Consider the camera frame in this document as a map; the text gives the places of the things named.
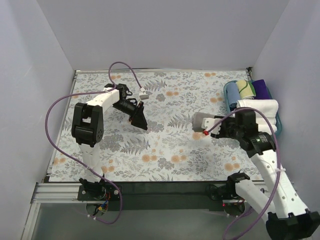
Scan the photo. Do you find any grey terry towel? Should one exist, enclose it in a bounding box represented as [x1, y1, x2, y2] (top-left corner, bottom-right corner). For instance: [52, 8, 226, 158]
[192, 112, 215, 133]

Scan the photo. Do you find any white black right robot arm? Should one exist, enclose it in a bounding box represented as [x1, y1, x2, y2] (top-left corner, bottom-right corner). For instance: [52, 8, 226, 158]
[201, 107, 320, 240]

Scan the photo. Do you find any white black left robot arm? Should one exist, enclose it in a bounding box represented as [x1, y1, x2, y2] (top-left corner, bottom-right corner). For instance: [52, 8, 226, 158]
[71, 83, 149, 200]

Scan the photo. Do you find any blue rolled towel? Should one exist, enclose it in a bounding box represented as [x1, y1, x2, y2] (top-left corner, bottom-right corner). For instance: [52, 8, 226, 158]
[226, 82, 241, 109]

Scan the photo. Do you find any yellow green rolled towel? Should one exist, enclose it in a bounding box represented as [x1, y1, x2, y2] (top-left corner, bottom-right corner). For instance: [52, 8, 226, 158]
[236, 79, 256, 100]

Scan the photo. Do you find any white folded towel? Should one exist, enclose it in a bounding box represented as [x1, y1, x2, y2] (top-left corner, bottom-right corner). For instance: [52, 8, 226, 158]
[236, 99, 279, 135]

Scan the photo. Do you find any purple rolled towel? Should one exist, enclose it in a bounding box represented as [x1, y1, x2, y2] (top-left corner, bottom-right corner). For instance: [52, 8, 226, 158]
[252, 79, 271, 100]

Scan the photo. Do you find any floral patterned table mat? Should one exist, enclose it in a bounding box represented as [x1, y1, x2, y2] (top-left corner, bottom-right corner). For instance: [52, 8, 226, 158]
[48, 70, 262, 182]

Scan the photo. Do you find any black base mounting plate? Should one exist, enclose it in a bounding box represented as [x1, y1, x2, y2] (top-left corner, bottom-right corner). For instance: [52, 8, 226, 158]
[77, 181, 246, 215]

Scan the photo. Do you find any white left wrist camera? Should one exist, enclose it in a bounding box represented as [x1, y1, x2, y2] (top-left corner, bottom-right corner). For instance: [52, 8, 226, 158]
[137, 87, 150, 102]

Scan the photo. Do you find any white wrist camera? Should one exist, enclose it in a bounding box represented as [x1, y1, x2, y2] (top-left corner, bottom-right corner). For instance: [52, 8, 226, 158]
[137, 87, 150, 102]
[201, 117, 221, 136]

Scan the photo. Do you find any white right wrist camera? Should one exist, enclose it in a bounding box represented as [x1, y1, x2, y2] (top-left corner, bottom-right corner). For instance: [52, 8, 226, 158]
[201, 117, 221, 136]

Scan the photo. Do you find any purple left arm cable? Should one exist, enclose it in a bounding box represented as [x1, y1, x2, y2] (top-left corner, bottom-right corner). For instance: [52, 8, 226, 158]
[44, 61, 145, 224]

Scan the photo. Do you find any aluminium frame rail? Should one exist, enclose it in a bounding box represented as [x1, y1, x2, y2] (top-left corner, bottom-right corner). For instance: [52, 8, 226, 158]
[31, 181, 301, 203]

